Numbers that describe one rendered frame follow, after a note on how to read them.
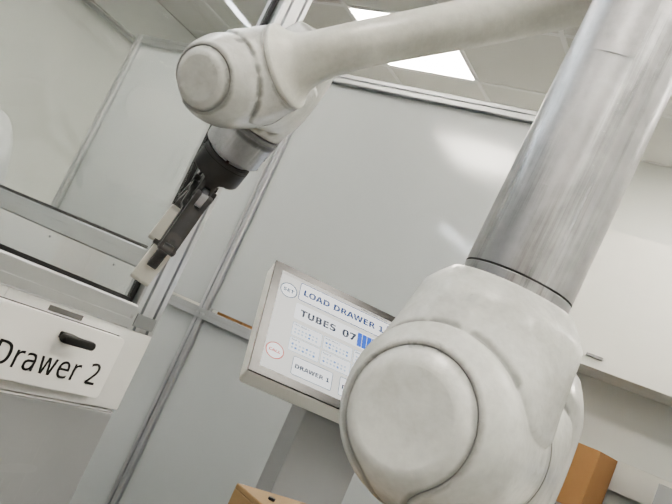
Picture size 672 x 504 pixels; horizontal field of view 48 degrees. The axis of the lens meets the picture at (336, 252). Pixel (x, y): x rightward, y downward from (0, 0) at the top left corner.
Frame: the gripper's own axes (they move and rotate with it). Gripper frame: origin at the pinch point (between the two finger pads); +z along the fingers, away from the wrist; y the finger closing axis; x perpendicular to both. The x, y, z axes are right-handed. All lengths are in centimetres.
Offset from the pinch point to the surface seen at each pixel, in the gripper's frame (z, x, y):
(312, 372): 15, -43, 25
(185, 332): 90, -43, 137
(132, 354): 25.6, -9.8, 13.0
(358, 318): 7, -50, 44
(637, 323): -6, -228, 208
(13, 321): 16.6, 10.7, -8.8
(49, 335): 19.1, 5.1, -3.8
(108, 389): 31.2, -9.6, 8.2
